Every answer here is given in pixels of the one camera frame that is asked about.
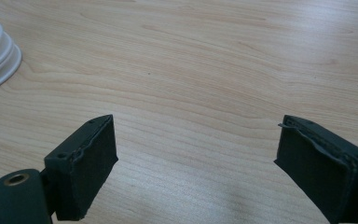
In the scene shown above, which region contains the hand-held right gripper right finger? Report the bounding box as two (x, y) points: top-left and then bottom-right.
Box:
(273, 114), (358, 224)

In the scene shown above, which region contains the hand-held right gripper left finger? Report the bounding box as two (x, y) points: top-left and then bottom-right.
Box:
(44, 114), (119, 222)

